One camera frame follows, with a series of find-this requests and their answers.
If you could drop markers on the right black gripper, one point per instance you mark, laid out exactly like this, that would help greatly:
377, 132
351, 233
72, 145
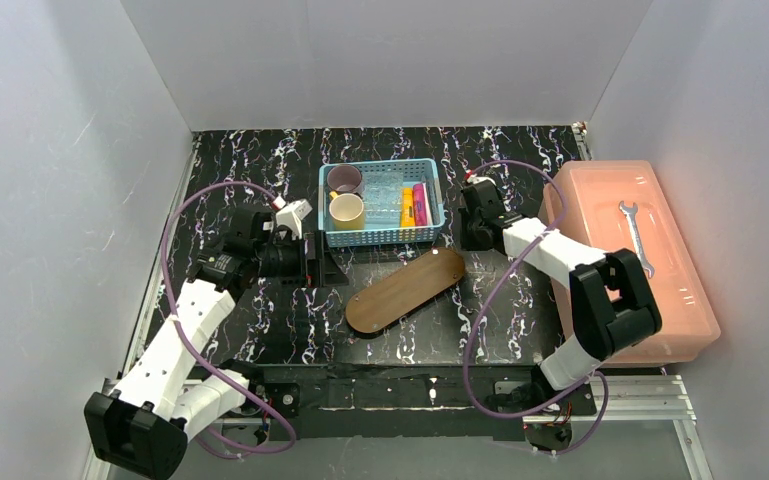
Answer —
475, 221

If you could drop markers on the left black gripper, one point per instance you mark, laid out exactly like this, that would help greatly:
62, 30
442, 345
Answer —
311, 259

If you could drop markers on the yellow mug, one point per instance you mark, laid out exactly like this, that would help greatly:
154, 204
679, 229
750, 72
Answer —
347, 211

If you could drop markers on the oval wooden tray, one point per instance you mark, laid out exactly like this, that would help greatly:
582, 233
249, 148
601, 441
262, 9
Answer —
385, 302

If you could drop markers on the yellow toothpaste tube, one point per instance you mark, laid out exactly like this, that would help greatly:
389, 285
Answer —
407, 217

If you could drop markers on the light blue plastic basket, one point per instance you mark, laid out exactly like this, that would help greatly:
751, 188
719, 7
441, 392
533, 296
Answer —
413, 171

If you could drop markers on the purple mug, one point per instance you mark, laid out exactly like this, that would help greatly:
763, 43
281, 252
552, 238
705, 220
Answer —
345, 179

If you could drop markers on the clear textured acrylic holder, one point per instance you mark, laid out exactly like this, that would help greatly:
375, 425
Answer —
382, 196

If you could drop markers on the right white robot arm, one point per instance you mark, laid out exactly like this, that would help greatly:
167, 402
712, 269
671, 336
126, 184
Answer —
611, 303

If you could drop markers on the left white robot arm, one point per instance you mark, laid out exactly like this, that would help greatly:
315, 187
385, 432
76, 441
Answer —
146, 422

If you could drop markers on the pink toothpaste tube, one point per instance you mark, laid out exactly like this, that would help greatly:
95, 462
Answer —
420, 205

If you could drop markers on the pink translucent storage box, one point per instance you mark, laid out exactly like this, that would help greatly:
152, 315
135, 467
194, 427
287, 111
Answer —
581, 202

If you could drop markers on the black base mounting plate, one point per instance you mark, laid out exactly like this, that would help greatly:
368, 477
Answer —
501, 388

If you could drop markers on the silver open-end wrench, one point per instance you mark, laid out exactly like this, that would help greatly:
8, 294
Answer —
630, 212

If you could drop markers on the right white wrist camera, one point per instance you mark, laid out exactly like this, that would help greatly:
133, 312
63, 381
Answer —
473, 177

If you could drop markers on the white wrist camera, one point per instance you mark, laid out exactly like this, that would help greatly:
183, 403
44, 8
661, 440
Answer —
289, 216
473, 177

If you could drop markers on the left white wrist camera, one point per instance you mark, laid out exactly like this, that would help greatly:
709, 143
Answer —
289, 216

